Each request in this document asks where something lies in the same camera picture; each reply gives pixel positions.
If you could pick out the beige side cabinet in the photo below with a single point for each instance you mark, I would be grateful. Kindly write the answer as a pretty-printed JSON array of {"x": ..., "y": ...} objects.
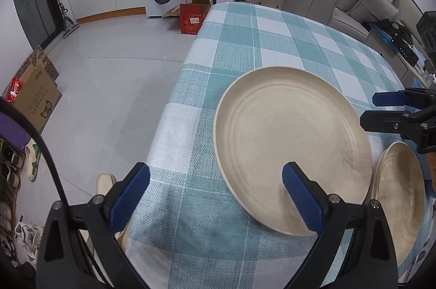
[{"x": 391, "y": 61}]

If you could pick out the red snack packet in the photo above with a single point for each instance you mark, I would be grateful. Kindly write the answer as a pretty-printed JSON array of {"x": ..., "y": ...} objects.
[{"x": 15, "y": 89}]

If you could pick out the teal checked tablecloth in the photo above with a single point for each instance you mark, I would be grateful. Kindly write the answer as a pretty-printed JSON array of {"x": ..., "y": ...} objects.
[{"x": 211, "y": 105}]

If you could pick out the black clothing pile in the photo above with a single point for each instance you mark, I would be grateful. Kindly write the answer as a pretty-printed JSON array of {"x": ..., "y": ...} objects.
[{"x": 391, "y": 33}]

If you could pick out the shoe rack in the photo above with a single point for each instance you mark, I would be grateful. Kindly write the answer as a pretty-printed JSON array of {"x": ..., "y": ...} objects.
[{"x": 10, "y": 166}]

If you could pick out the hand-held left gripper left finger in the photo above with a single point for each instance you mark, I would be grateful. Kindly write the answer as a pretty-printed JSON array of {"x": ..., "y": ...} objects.
[{"x": 131, "y": 197}]

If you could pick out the red cardboard box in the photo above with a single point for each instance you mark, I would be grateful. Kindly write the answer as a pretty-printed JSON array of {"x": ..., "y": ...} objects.
[{"x": 192, "y": 18}]

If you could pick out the cream round plate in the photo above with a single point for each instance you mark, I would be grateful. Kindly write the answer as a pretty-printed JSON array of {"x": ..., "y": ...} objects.
[
  {"x": 402, "y": 193},
  {"x": 289, "y": 132}
]

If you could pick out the cream slipper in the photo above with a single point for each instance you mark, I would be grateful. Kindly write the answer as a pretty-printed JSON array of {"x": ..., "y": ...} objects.
[{"x": 105, "y": 185}]

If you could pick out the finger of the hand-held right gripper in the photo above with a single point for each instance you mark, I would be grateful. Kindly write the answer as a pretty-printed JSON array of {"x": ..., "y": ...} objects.
[
  {"x": 378, "y": 121},
  {"x": 388, "y": 99}
]

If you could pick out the white sneaker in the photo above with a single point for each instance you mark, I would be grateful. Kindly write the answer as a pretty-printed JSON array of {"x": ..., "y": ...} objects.
[{"x": 29, "y": 238}]

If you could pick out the purple bag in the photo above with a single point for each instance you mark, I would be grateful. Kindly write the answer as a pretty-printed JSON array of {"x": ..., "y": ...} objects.
[{"x": 13, "y": 132}]

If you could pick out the black electronic device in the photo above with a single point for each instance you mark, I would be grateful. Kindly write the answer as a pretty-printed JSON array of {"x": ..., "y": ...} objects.
[{"x": 427, "y": 33}]

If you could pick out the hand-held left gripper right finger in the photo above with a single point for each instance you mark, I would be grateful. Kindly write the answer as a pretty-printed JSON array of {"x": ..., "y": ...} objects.
[{"x": 303, "y": 197}]

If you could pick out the floor mop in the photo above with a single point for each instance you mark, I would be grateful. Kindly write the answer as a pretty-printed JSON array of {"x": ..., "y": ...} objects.
[{"x": 70, "y": 26}]

